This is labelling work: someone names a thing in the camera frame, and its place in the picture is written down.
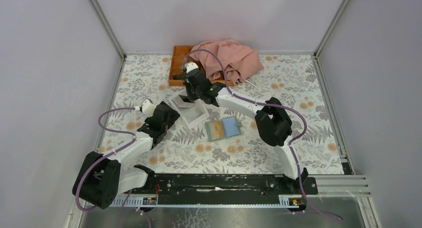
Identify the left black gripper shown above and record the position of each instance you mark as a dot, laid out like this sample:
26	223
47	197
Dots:
173	116

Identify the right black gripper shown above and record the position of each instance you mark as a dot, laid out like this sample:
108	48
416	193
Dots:
190	97

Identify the white plastic card box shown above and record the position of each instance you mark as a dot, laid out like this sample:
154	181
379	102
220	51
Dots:
194	115

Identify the green card holder wallet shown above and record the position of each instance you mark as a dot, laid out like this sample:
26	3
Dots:
223	128

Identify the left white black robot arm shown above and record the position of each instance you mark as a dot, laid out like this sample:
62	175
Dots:
104	176

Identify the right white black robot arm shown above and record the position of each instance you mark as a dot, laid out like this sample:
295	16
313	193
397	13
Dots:
273	123

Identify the dark green crumpled item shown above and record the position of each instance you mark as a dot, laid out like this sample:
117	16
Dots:
179	77

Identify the wooden compartment tray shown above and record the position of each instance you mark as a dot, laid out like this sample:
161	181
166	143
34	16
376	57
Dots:
179	53

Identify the pink cloth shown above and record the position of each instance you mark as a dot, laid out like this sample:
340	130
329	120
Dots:
239	61

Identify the floral patterned table mat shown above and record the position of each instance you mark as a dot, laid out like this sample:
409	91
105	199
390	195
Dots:
290	78

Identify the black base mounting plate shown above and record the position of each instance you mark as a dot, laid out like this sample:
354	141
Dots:
244	186

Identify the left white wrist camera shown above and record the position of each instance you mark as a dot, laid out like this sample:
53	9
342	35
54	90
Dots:
147	107

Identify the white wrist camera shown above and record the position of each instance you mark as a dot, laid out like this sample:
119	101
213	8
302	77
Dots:
188	67
147	107

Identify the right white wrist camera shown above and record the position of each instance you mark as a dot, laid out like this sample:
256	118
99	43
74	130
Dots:
188	67

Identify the white slotted cable duct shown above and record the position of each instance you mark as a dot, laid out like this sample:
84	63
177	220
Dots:
203	201

